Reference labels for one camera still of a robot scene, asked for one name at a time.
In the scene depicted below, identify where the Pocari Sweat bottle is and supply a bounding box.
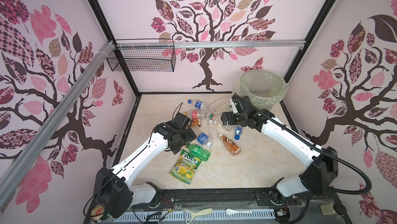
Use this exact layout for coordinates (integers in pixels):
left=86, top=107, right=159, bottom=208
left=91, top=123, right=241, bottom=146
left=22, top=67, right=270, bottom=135
left=197, top=133, right=213, bottom=147

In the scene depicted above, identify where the green soda bottle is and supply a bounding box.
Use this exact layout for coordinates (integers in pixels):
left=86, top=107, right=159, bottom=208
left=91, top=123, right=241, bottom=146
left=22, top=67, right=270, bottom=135
left=187, top=143, right=210, bottom=162

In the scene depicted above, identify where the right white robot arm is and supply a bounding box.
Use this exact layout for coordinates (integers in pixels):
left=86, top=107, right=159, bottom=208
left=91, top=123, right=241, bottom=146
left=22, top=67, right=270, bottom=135
left=221, top=94, right=338, bottom=198

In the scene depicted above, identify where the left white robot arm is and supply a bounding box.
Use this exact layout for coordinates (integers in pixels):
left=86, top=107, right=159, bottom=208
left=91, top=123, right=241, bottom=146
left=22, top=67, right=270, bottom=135
left=93, top=121, right=197, bottom=218

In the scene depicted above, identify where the green lined trash bin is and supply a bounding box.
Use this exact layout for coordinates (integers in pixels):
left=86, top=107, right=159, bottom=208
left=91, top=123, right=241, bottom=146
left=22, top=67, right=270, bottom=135
left=236, top=70, right=289, bottom=111

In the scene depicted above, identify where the blue cap Fiji bottle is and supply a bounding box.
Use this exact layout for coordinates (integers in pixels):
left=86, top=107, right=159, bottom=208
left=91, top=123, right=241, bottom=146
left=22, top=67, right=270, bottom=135
left=234, top=125, right=243, bottom=140

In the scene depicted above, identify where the brown Nescafe coffee bottle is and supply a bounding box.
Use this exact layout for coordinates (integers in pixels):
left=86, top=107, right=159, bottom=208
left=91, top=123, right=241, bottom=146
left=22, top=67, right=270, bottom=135
left=191, top=119, right=202, bottom=128

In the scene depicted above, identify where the red label clear bottle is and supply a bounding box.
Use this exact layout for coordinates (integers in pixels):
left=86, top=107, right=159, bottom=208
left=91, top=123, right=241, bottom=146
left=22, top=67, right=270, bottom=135
left=184, top=110, right=208, bottom=120

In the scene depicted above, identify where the clear capless bottle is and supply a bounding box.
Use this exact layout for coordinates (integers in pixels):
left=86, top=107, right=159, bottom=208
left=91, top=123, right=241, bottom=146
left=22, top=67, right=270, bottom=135
left=209, top=97, right=231, bottom=112

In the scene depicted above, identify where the large clear square bottle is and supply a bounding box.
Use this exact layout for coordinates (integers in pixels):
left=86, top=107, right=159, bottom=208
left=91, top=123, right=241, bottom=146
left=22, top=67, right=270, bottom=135
left=208, top=114, right=232, bottom=132

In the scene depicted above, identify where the Fox's candy bag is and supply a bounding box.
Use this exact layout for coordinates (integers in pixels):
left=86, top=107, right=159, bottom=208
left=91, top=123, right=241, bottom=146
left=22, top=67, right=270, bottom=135
left=169, top=150, right=202, bottom=184

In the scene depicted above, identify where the brown tea bottle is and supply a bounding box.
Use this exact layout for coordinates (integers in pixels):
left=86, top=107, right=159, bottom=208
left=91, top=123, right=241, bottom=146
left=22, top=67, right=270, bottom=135
left=218, top=133, right=241, bottom=156

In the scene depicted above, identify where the blue label Pepsi water bottle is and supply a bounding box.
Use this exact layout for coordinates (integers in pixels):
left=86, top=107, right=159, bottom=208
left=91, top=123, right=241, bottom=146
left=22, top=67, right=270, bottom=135
left=187, top=99, right=209, bottom=110

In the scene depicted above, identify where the clear ribbed water bottle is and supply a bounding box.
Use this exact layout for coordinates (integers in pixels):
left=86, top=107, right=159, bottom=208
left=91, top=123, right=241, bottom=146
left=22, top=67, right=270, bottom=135
left=208, top=120, right=219, bottom=142

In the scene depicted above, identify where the cream plastic peeler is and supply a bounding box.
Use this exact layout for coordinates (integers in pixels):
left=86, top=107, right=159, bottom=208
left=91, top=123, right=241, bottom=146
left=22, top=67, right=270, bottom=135
left=183, top=208, right=214, bottom=224

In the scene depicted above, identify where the white plastic spoon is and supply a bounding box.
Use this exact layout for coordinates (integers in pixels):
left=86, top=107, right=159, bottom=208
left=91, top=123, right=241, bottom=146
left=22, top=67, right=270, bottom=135
left=225, top=208, right=253, bottom=216

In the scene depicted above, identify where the green drink can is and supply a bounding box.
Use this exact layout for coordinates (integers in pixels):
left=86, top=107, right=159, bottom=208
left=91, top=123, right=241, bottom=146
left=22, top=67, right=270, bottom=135
left=90, top=205, right=111, bottom=223

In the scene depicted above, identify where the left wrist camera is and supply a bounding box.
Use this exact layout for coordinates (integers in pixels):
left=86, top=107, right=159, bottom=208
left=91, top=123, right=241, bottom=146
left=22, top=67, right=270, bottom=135
left=172, top=112, right=191, bottom=130

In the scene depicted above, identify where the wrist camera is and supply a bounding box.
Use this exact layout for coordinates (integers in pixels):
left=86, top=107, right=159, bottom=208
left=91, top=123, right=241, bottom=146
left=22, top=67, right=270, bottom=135
left=230, top=101, right=238, bottom=114
left=172, top=112, right=191, bottom=130

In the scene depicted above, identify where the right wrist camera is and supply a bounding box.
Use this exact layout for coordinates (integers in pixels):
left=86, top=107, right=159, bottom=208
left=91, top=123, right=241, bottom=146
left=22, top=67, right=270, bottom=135
left=230, top=101, right=238, bottom=114

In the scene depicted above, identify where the black wire wall basket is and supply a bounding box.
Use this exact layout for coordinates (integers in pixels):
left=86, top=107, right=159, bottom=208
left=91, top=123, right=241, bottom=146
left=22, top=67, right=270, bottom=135
left=107, top=38, right=176, bottom=72

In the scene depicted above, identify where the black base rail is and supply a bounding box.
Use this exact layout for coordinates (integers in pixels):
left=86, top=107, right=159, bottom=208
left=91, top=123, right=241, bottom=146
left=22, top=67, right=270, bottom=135
left=89, top=186, right=342, bottom=209

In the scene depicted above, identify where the white slotted cable duct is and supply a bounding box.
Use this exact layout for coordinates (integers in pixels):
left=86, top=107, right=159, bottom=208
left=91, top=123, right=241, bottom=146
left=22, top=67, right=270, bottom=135
left=114, top=209, right=276, bottom=224

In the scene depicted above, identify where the black corrugated cable conduit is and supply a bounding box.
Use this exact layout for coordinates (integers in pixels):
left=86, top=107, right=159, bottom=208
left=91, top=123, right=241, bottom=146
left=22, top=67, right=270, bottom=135
left=233, top=93, right=372, bottom=196

